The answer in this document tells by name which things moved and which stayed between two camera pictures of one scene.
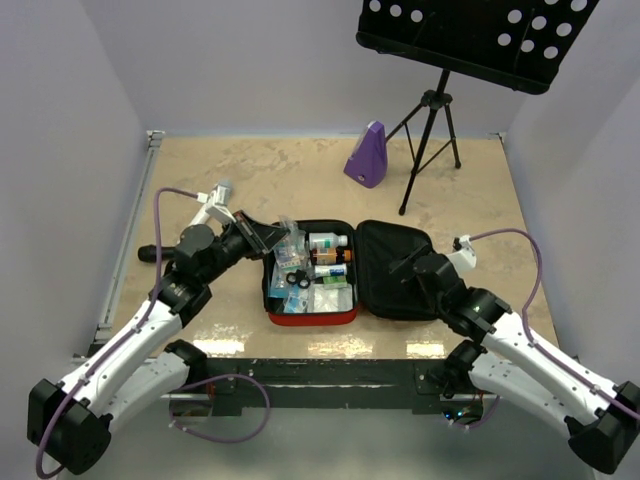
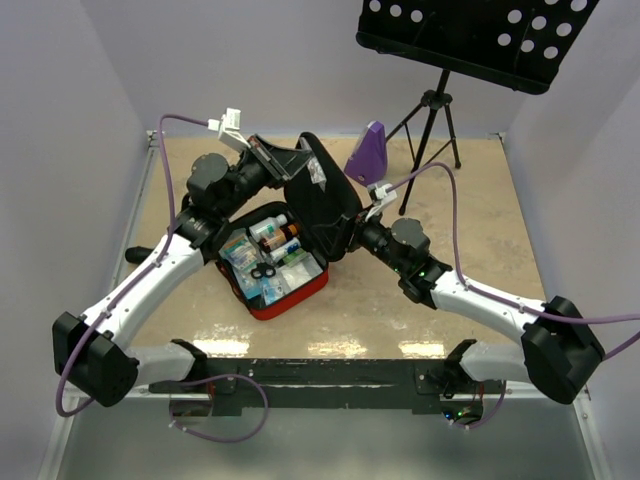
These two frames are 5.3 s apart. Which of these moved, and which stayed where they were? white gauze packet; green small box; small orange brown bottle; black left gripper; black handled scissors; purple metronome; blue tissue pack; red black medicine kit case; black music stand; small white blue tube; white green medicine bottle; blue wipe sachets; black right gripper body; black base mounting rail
Moved: small orange brown bottle; blue tissue pack; green small box; red black medicine kit case; white gauze packet; blue wipe sachets; black right gripper body; black left gripper; black handled scissors; small white blue tube; white green medicine bottle
Stayed: purple metronome; black base mounting rail; black music stand
